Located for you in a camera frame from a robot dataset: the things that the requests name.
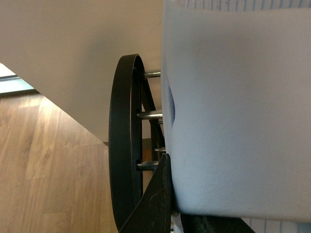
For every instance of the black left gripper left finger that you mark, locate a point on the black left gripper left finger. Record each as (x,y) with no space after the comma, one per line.
(153,212)

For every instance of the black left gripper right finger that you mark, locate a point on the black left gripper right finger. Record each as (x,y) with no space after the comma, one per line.
(213,224)

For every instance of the light blue slide sandal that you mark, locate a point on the light blue slide sandal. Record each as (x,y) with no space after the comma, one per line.
(236,99)

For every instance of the black metal shoe rack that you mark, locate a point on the black metal shoe rack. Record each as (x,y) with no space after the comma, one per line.
(130,96)

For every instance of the dark window frame left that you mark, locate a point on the dark window frame left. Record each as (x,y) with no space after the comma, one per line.
(14,85)

